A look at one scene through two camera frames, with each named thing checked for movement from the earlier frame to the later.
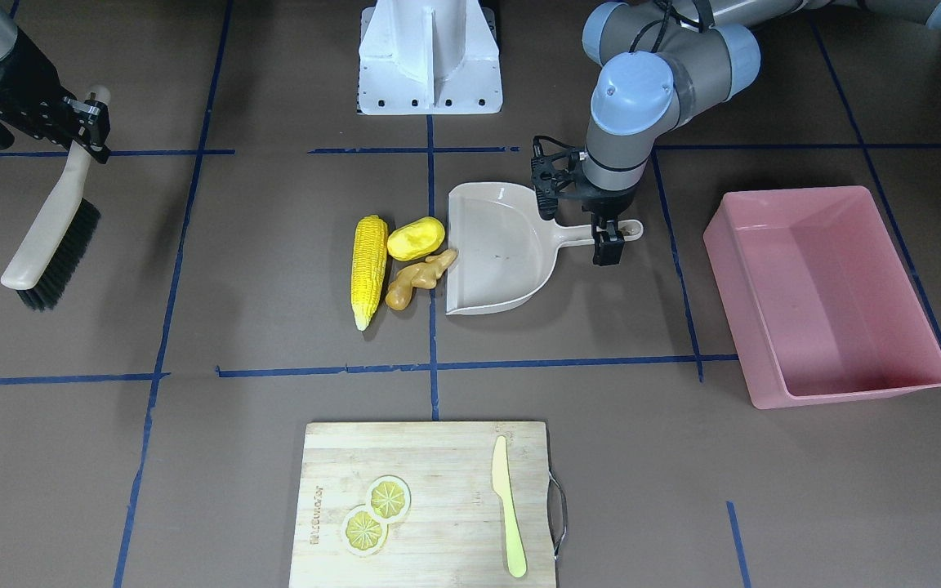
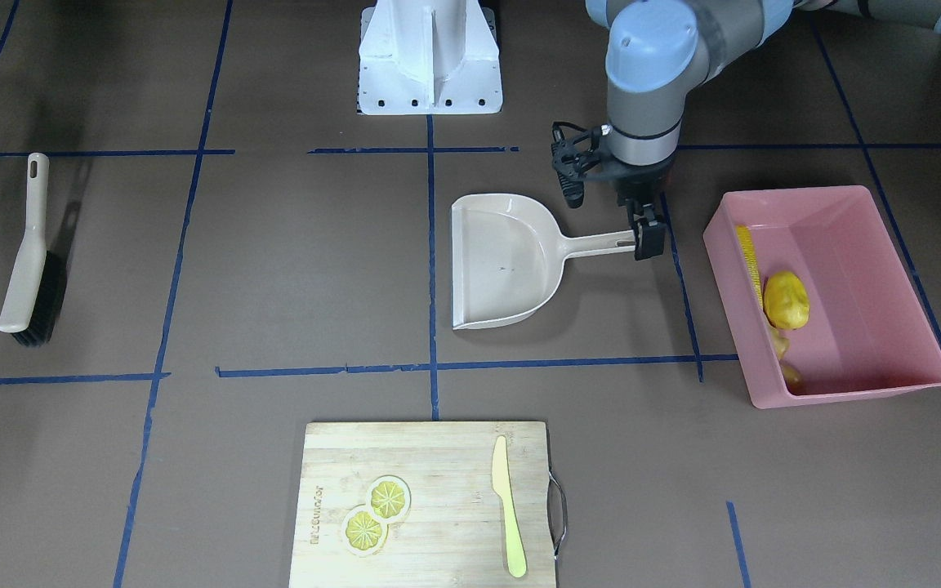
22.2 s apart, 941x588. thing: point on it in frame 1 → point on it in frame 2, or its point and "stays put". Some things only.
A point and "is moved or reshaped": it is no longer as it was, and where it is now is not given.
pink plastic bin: x=820 y=298 stays put
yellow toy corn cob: x=369 y=259 → x=747 y=251
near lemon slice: x=363 y=532 stays put
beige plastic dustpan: x=501 y=254 is moved or reshaped
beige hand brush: x=55 y=253 → x=36 y=302
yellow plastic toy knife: x=501 y=484 stays put
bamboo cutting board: x=453 y=535 stays put
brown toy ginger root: x=423 y=275 → x=791 y=378
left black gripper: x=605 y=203 → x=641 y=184
